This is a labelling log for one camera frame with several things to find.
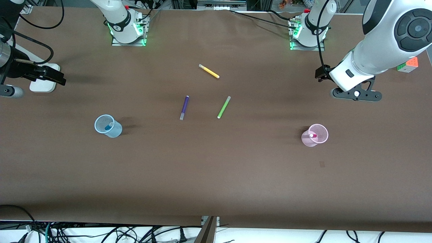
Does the purple marker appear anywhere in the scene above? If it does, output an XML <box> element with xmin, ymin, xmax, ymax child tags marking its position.
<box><xmin>179</xmin><ymin>95</ymin><xmax>190</xmax><ymax>121</ymax></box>

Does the aluminium frame rail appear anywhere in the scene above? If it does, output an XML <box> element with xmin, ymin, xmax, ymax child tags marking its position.
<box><xmin>197</xmin><ymin>0</ymin><xmax>247</xmax><ymax>10</ymax></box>

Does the translucent blue plastic cup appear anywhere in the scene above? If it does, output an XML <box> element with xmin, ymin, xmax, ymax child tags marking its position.
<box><xmin>94</xmin><ymin>114</ymin><xmax>123</xmax><ymax>138</ymax></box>

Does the yellow marker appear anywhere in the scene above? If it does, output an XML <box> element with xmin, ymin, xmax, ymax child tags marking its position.
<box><xmin>198</xmin><ymin>63</ymin><xmax>220</xmax><ymax>79</ymax></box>

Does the rubik's cube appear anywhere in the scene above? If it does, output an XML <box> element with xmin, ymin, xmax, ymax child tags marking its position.
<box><xmin>397</xmin><ymin>56</ymin><xmax>419</xmax><ymax>73</ymax></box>

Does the black floor cable loop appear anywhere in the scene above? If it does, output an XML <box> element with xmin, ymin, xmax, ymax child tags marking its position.
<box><xmin>0</xmin><ymin>204</ymin><xmax>38</xmax><ymax>238</ymax></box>

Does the black cable on table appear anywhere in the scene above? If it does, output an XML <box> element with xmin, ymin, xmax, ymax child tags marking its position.
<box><xmin>229</xmin><ymin>9</ymin><xmax>298</xmax><ymax>27</ymax></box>

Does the white rounded box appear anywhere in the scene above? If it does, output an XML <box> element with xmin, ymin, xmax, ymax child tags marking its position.
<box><xmin>29</xmin><ymin>63</ymin><xmax>61</xmax><ymax>93</ymax></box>

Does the metal table post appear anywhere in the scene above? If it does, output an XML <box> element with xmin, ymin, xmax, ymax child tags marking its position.
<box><xmin>194</xmin><ymin>216</ymin><xmax>220</xmax><ymax>243</ymax></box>

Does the black looping arm cable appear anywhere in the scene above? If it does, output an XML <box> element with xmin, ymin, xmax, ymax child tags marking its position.
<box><xmin>18</xmin><ymin>0</ymin><xmax>65</xmax><ymax>29</ymax></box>

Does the green marker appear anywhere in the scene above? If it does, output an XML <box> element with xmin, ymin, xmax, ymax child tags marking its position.
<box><xmin>217</xmin><ymin>96</ymin><xmax>232</xmax><ymax>119</ymax></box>

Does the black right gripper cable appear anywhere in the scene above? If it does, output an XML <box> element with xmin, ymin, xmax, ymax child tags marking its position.
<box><xmin>0</xmin><ymin>24</ymin><xmax>55</xmax><ymax>65</ymax></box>

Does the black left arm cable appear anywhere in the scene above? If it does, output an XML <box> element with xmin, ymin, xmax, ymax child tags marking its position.
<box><xmin>316</xmin><ymin>0</ymin><xmax>333</xmax><ymax>80</ymax></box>

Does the translucent pink plastic cup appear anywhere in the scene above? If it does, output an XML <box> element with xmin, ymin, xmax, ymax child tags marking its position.
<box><xmin>301</xmin><ymin>124</ymin><xmax>329</xmax><ymax>147</ymax></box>

